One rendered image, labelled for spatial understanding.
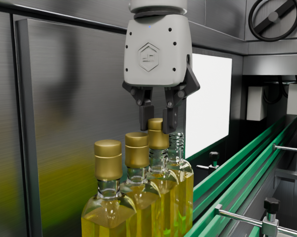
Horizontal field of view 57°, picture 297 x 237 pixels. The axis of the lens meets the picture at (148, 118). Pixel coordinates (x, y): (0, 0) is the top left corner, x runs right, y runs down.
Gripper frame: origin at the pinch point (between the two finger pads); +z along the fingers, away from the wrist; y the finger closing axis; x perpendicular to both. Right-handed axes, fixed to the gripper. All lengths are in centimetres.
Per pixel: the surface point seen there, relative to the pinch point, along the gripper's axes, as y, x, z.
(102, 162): 0.1, -13.1, 3.5
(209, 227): 5.8, 8.8, 21.1
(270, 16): -2, 97, -31
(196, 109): -12.0, 42.4, 4.1
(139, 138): 1.3, -6.9, 1.6
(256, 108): -9, 113, 11
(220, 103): -12, 64, 4
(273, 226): 15.7, 15.9, 21.2
